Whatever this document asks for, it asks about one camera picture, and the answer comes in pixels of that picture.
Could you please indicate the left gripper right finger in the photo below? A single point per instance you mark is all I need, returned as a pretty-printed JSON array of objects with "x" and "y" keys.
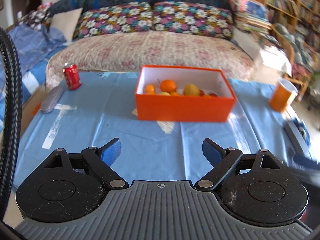
[{"x": 223, "y": 161}]

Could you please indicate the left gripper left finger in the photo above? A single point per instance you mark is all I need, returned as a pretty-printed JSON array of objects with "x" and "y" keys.
[{"x": 99, "y": 162}]

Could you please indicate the small red tomato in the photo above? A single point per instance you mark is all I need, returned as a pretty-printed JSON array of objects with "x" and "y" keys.
[{"x": 213, "y": 95}]

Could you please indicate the yellow lemon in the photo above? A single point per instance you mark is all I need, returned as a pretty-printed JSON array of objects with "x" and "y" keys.
[{"x": 191, "y": 90}]

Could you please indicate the small orange mandarin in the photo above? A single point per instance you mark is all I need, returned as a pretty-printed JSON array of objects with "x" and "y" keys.
[{"x": 150, "y": 89}]

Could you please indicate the large orange with stem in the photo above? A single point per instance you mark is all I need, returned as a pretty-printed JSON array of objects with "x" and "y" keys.
[{"x": 168, "y": 86}]

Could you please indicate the medium orange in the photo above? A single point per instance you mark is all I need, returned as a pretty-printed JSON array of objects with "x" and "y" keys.
[{"x": 175, "y": 94}]

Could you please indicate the blue table cloth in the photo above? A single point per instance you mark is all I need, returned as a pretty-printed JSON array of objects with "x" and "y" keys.
[{"x": 104, "y": 108}]

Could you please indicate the orange plastic cup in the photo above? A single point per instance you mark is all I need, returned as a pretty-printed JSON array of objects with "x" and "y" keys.
[{"x": 284, "y": 94}]

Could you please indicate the wicker chair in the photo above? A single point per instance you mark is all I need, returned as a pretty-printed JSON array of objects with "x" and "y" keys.
[{"x": 301, "y": 56}]

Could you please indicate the orange cardboard box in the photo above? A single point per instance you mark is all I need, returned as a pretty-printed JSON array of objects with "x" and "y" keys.
[{"x": 202, "y": 108}]

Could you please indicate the red soda can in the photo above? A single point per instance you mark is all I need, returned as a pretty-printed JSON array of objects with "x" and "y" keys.
[{"x": 72, "y": 76}]

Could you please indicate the floral quilted sofa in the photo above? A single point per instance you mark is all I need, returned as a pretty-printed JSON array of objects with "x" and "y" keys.
[{"x": 128, "y": 52}]

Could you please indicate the blue striped blanket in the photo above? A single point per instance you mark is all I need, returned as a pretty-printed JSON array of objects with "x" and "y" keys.
[{"x": 33, "y": 45}]

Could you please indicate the stack of books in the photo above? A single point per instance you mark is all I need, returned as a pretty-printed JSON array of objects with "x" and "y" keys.
[{"x": 251, "y": 16}]

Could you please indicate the wooden bookshelf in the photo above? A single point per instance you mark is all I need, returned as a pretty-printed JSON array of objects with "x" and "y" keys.
[{"x": 299, "y": 16}]

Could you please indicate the cream plain pillow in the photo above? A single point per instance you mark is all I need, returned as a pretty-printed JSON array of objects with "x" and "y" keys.
[{"x": 66, "y": 22}]

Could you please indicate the left daisy pattern cushion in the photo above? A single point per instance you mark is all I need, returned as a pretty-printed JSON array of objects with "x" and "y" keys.
[{"x": 124, "y": 18}]

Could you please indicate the daisy pattern cushion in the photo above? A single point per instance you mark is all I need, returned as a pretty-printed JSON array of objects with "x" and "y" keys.
[
  {"x": 124, "y": 18},
  {"x": 192, "y": 18}
]

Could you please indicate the right daisy pattern cushion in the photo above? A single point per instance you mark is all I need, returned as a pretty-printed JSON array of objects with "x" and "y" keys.
[{"x": 192, "y": 18}]

